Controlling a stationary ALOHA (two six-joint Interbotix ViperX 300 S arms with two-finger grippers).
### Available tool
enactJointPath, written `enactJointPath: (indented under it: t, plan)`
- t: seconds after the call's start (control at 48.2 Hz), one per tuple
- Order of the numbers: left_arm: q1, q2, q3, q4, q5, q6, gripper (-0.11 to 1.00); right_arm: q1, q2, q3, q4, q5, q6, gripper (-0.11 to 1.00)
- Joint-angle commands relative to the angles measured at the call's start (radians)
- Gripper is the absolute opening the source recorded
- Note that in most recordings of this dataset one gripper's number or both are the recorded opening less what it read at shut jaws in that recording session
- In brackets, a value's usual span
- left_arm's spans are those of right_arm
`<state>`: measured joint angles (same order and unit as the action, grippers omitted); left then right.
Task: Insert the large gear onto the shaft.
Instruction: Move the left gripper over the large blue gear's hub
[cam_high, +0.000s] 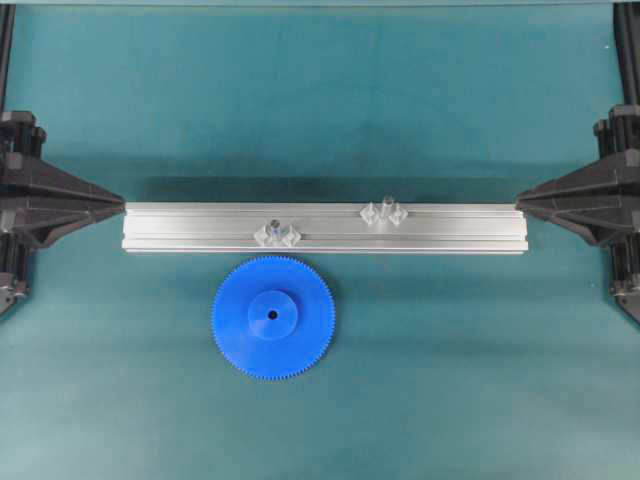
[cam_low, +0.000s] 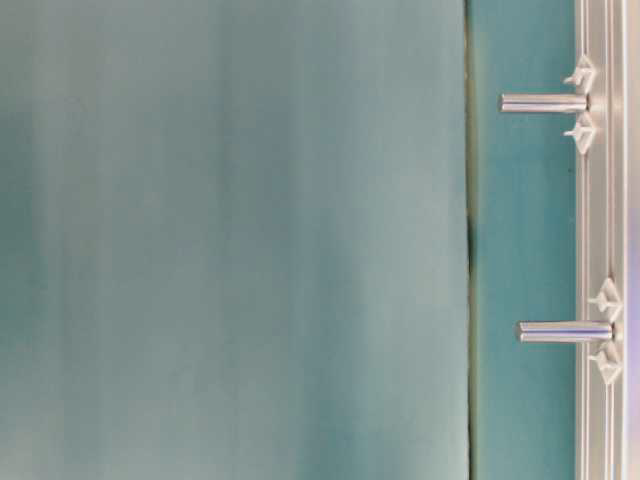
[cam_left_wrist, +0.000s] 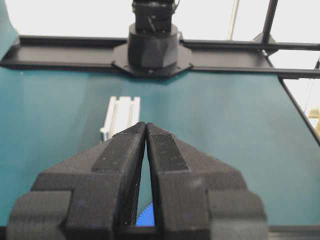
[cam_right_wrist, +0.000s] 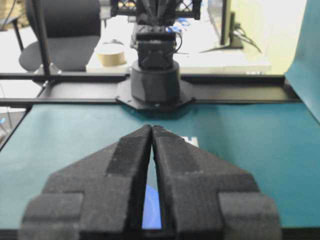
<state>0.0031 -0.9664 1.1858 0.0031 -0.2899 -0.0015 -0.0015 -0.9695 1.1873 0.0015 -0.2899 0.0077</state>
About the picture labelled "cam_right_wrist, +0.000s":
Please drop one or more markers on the large blue plastic gear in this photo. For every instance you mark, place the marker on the large blue plastic gear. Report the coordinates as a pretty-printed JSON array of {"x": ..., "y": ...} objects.
[{"x": 151, "y": 219}]

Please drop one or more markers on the black aluminium frame rail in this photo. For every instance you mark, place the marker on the black aluminium frame rail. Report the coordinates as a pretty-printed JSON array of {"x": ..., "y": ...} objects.
[{"x": 100, "y": 89}]

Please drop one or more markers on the brown tape roll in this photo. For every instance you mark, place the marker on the brown tape roll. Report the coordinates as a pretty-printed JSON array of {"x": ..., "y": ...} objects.
[{"x": 111, "y": 55}]

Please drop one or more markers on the black office chair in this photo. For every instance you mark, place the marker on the black office chair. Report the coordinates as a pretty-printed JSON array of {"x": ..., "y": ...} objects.
[{"x": 73, "y": 30}]

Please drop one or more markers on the white desk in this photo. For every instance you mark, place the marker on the white desk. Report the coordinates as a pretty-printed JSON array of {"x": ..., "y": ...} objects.
[{"x": 199, "y": 51}]

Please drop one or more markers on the black monitor stand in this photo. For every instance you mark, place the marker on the black monitor stand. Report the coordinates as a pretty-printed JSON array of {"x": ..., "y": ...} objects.
[{"x": 219, "y": 20}]

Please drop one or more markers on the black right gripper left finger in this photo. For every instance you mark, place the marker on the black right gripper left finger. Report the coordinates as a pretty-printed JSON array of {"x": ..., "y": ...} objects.
[{"x": 101, "y": 195}]

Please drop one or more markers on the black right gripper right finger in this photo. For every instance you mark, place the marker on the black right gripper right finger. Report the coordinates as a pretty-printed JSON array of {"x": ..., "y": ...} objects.
[{"x": 203, "y": 197}]

